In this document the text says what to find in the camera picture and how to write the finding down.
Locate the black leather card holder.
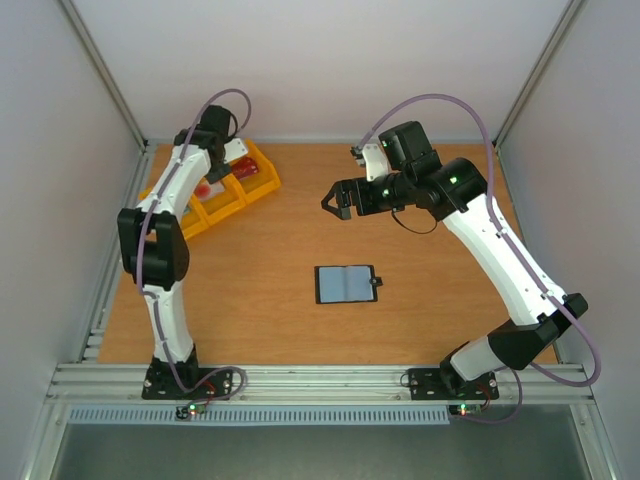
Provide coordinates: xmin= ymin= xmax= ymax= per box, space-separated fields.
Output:
xmin=314 ymin=265 xmax=384 ymax=305

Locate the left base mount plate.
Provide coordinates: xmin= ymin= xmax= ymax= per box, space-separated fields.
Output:
xmin=141 ymin=368 xmax=237 ymax=400

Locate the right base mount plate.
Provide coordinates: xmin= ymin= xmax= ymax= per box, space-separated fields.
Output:
xmin=400 ymin=367 xmax=499 ymax=401

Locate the base mount plate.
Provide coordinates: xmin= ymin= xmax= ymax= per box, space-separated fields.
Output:
xmin=400 ymin=367 xmax=499 ymax=401
xmin=141 ymin=368 xmax=237 ymax=400

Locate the yellow bin right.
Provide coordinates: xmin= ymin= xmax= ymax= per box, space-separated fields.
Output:
xmin=238 ymin=139 xmax=281 ymax=205

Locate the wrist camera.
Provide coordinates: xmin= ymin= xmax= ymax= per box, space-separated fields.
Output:
xmin=224 ymin=138 xmax=249 ymax=164
xmin=350 ymin=143 xmax=390 ymax=182

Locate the dark red card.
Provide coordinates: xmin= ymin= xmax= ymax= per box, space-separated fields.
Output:
xmin=231 ymin=156 xmax=260 ymax=181

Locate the yellow bin middle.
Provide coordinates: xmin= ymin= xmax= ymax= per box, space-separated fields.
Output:
xmin=195 ymin=174 xmax=247 ymax=227

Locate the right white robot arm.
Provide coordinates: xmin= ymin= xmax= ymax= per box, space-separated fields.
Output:
xmin=321 ymin=121 xmax=588 ymax=397

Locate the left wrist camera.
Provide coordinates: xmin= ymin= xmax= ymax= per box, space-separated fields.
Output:
xmin=224 ymin=138 xmax=249 ymax=164

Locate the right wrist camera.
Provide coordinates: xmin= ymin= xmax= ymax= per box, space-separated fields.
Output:
xmin=350 ymin=143 xmax=390 ymax=182

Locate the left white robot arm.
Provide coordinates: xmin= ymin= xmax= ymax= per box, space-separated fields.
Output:
xmin=117 ymin=105 xmax=237 ymax=398

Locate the white red card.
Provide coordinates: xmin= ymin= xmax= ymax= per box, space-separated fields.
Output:
xmin=194 ymin=180 xmax=225 ymax=202

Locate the grey slotted cable duct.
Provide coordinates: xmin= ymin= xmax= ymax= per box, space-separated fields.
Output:
xmin=67 ymin=405 xmax=450 ymax=427

